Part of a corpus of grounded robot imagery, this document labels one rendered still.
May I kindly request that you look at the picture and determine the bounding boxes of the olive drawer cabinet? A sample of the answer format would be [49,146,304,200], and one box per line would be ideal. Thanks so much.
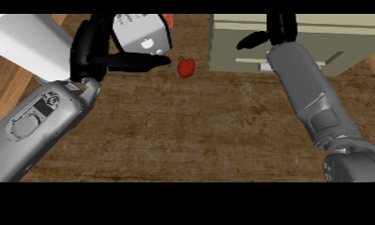
[208,13,375,77]

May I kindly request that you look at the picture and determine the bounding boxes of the white rounded appliance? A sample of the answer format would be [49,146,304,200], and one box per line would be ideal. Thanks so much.
[0,13,75,83]

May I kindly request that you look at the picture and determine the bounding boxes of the red bell pepper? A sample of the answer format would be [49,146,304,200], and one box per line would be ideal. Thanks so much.
[176,56,198,79]

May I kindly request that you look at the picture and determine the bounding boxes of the olive drawer front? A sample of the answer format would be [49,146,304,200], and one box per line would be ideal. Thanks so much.
[210,29,354,77]

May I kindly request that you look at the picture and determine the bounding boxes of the orange object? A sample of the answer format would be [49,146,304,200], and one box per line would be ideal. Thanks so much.
[161,13,177,29]

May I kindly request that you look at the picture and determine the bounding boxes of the pale grey can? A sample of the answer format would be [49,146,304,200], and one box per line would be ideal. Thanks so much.
[111,13,174,56]

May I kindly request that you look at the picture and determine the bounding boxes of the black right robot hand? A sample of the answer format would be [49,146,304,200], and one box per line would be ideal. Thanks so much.
[236,13,300,51]

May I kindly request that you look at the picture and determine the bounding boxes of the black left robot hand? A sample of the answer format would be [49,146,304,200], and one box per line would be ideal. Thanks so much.
[69,13,173,83]

